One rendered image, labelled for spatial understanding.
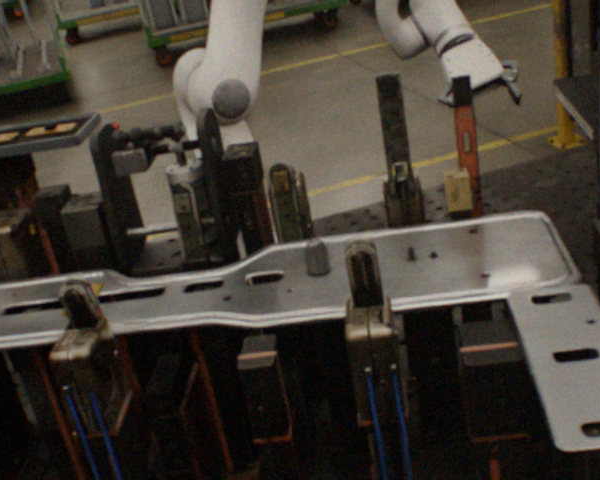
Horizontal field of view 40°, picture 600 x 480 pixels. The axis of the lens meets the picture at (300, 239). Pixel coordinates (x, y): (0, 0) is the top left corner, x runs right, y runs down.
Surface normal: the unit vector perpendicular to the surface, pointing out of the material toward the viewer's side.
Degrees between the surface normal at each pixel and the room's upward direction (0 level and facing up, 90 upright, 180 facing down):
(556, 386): 0
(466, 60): 42
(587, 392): 0
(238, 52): 67
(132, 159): 90
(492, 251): 0
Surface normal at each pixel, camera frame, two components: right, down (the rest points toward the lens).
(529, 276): -0.17, -0.90
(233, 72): 0.45, -0.07
